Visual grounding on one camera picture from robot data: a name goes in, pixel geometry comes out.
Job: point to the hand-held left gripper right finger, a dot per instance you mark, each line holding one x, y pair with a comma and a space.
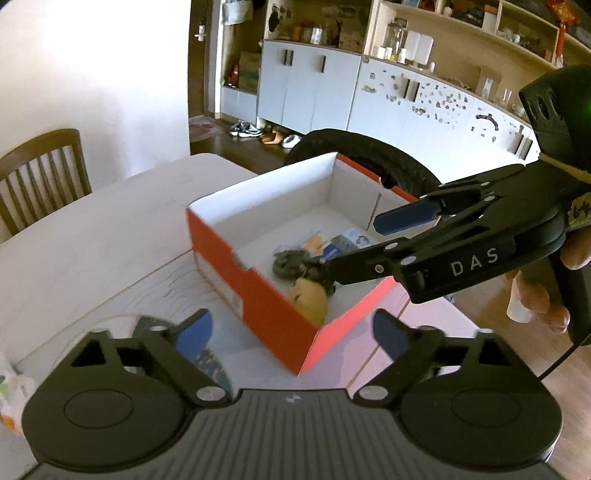
388, 332

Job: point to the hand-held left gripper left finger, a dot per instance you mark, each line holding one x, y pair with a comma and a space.
194, 330

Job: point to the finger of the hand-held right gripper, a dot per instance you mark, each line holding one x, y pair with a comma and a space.
364, 263
406, 215

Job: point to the small white packet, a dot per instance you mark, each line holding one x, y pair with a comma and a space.
355, 241

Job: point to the blue and orange snack packet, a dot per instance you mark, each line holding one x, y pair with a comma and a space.
323, 247

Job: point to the pale yellow round object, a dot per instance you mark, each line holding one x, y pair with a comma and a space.
310, 299

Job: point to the red cardboard box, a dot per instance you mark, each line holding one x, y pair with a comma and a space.
258, 295

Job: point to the white wrapper with orange print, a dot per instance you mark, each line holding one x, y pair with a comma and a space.
9, 397

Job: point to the person's right hand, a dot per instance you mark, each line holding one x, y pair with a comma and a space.
545, 300

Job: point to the dark blue speckled pouch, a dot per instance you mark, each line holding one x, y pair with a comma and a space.
214, 369

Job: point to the black round chair back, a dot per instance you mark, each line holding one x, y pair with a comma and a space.
369, 152

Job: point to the white slipper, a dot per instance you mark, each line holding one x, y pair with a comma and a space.
292, 141

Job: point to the white cabinet row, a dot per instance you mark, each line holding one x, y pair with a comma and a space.
323, 87

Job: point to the brown slippers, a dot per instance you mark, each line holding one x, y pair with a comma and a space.
273, 137

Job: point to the white plastic container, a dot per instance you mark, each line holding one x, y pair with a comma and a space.
421, 48

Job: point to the tall glass jar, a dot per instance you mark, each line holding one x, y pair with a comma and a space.
398, 39

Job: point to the pair of sneakers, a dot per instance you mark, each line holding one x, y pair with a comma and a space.
244, 129

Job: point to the patterned door rug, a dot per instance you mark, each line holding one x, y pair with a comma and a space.
203, 129

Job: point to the cardboard box on shelf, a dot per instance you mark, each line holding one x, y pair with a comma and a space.
250, 70

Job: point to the wooden slatted chair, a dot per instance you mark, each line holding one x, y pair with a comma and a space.
41, 175

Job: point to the red bottle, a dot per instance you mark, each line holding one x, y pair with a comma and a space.
232, 75

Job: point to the brown entrance door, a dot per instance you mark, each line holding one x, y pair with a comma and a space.
203, 55

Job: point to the hanging tote bag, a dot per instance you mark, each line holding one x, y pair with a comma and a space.
238, 11

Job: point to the wooden wall shelf unit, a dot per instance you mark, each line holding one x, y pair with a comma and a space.
438, 27

